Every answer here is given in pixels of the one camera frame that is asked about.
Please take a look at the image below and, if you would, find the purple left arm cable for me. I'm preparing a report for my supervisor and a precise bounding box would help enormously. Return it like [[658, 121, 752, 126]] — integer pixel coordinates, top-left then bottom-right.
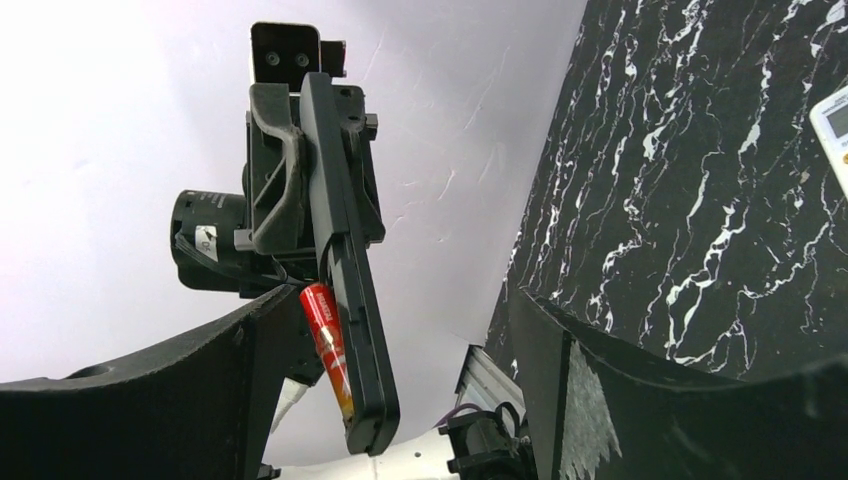
[[433, 402, 485, 429]]

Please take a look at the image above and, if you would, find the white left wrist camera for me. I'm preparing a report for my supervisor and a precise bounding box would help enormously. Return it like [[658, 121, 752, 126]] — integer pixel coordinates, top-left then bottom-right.
[[250, 22, 346, 93]]

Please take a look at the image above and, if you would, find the beige remote control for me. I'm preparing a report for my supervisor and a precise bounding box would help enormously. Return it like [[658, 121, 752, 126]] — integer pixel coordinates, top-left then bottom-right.
[[809, 86, 848, 197]]

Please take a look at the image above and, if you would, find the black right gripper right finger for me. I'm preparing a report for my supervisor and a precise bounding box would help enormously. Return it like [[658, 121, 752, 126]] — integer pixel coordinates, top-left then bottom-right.
[[508, 290, 847, 479]]

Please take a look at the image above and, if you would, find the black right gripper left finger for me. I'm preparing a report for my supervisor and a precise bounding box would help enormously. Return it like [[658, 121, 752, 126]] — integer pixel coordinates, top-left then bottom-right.
[[1, 286, 321, 479]]

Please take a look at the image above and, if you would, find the black cylindrical remote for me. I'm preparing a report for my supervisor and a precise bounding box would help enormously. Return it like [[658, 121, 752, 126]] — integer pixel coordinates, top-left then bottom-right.
[[300, 72, 400, 457]]

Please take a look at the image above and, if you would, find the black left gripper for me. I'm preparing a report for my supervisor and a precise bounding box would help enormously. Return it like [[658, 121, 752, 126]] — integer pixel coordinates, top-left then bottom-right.
[[170, 83, 386, 299]]

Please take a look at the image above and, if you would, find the red orange battery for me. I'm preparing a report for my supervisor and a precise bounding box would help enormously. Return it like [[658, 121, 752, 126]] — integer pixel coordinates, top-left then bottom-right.
[[299, 283, 354, 425]]

